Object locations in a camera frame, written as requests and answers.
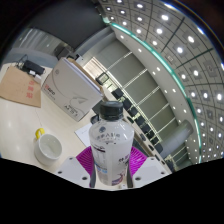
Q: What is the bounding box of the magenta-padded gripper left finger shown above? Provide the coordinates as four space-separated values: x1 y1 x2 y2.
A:
56 145 98 188

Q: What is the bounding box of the white mug yellow handle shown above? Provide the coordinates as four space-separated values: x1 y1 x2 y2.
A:
33 127 64 167

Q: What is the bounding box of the clear water bottle black cap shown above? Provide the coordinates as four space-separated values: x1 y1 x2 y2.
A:
88 100 136 187

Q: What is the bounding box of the long curved conference desk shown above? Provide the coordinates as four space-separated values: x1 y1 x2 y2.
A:
99 79 174 173

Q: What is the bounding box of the grey box monitor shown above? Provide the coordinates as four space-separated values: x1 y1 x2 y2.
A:
54 45 73 60

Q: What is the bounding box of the group of ceiling lights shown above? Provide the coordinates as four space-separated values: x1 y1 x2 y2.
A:
99 0 224 161

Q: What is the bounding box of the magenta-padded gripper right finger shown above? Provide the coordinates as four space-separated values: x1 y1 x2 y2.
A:
126 145 168 188

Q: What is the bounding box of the row of black office chairs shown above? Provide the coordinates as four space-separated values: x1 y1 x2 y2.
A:
95 73 174 171

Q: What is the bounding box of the white cardboard paper box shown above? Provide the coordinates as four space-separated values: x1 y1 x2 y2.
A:
40 57 105 123

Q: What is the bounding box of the brown kraft paper envelope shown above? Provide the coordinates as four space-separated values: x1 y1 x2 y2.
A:
0 65 43 108

